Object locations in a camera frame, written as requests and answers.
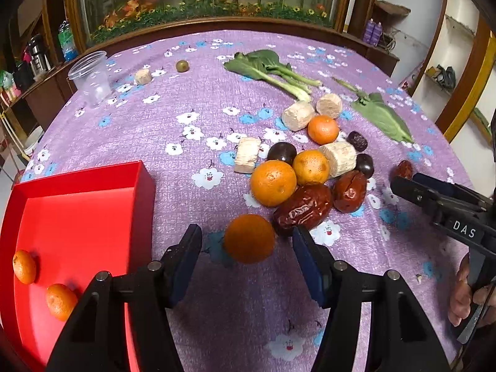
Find clear plastic cup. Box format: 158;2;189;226
68;51;112;108

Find green plastic bottle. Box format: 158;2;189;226
58;20;78;61

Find purple floral tablecloth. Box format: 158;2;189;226
24;31;468;371

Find small green olive fruit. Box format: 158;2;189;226
176;60;190;73

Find dark plum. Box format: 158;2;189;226
267;141;297;166
355;153;375;179

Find dark plum left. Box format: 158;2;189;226
267;141;297;166

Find dark plum right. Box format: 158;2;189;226
355;153;375;179

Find purple bottles on shelf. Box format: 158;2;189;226
362;19;383;47

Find right hand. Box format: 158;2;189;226
447;254;491;327

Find dark orange tangerine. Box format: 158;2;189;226
223;214;276;264

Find green bok choy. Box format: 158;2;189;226
223;50;323;103

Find steel thermos kettle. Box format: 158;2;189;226
27;34;51;80

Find large wrinkled red date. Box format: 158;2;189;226
272;184;333;237

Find small red date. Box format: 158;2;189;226
394;160;414;180

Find round red date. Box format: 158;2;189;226
333;170;367;213

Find beige yam chunk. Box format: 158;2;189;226
234;137;261;174
316;93;343;119
318;141;357;178
281;102;316;132

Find green leaf vegetable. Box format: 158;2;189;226
332;77;414;144

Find large orange tangerine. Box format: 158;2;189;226
250;160;297;207

